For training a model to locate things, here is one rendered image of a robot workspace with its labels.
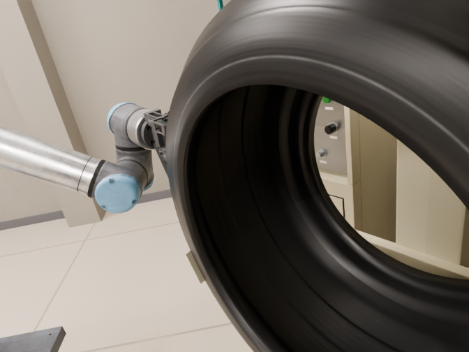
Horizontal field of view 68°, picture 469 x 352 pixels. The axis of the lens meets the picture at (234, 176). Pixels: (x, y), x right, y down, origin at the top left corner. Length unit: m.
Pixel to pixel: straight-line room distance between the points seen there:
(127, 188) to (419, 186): 0.59
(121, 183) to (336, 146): 0.75
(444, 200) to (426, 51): 0.54
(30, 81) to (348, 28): 3.05
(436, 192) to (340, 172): 0.57
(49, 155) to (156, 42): 2.43
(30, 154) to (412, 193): 0.78
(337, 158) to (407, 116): 1.01
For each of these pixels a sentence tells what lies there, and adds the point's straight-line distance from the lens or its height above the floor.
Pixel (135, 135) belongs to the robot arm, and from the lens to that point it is 0.82.
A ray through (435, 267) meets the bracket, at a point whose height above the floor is 0.94.
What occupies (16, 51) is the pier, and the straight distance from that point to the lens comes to 3.23.
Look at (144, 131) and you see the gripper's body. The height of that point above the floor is 1.27.
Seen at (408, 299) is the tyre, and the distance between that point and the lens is 0.75.
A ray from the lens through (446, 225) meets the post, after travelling 0.78.
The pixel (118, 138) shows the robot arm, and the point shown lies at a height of 1.24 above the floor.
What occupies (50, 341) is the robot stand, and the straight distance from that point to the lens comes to 1.42.
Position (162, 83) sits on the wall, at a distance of 3.20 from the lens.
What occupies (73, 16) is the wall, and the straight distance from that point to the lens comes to 3.31.
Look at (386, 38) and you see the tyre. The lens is 0.26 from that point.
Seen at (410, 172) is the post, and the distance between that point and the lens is 0.76.
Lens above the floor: 1.45
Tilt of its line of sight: 23 degrees down
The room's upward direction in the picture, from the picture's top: 11 degrees counter-clockwise
